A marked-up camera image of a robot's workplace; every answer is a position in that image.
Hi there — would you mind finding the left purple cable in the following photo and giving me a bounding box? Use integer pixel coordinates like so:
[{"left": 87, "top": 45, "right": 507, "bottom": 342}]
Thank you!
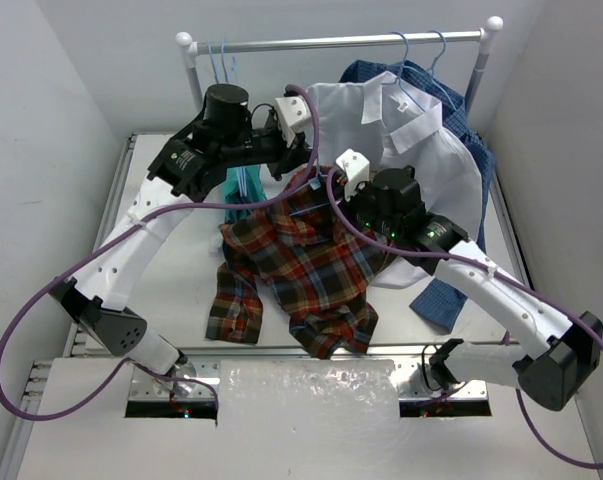
[{"left": 0, "top": 83, "right": 322, "bottom": 424}]

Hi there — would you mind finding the red plaid shirt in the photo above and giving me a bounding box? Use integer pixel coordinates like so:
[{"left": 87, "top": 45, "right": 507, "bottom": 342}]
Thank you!
[{"left": 204, "top": 169, "right": 397, "bottom": 361}]

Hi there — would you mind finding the blue hanger white shirt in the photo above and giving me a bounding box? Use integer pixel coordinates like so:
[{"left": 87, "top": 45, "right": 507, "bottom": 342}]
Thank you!
[{"left": 378, "top": 30, "right": 427, "bottom": 116}]

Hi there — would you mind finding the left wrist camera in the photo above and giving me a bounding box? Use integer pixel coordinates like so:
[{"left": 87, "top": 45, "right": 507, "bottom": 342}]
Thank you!
[{"left": 273, "top": 96, "right": 312, "bottom": 147}]

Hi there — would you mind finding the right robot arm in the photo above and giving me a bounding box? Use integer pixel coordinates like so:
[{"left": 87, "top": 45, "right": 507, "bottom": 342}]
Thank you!
[{"left": 326, "top": 166, "right": 603, "bottom": 411}]

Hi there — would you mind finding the blue checked shirt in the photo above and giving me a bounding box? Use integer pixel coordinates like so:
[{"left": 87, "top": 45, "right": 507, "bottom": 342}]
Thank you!
[{"left": 339, "top": 60, "right": 496, "bottom": 334}]

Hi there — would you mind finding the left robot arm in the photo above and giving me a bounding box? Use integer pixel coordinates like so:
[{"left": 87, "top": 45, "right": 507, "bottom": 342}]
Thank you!
[{"left": 51, "top": 84, "right": 318, "bottom": 384}]

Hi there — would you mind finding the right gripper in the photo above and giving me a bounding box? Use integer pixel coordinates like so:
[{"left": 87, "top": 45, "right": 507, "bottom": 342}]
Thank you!
[{"left": 331, "top": 174, "right": 401, "bottom": 238}]

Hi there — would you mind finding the white clothes rack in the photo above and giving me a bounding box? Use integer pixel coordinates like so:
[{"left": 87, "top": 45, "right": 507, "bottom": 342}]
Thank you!
[{"left": 174, "top": 15, "right": 504, "bottom": 256}]

